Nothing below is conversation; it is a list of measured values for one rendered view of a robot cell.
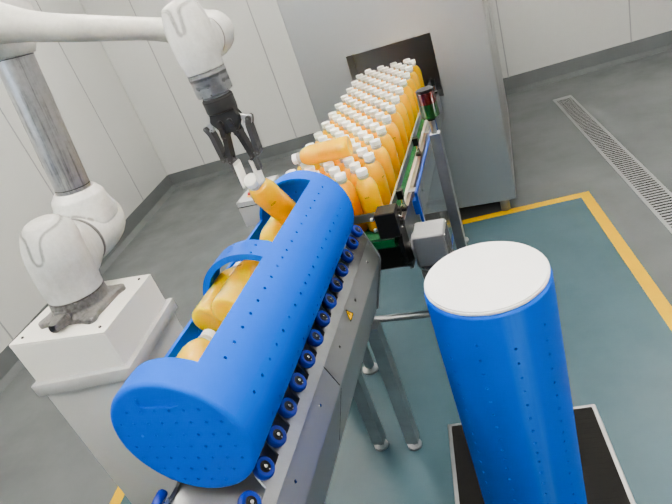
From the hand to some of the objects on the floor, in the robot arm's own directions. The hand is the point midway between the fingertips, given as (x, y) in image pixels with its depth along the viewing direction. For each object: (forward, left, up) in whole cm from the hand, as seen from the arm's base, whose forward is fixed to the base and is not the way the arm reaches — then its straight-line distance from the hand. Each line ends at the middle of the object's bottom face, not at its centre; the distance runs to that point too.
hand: (249, 172), depth 136 cm
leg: (+5, +31, -133) cm, 137 cm away
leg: (+19, +30, -132) cm, 137 cm away
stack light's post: (+50, +73, -128) cm, 156 cm away
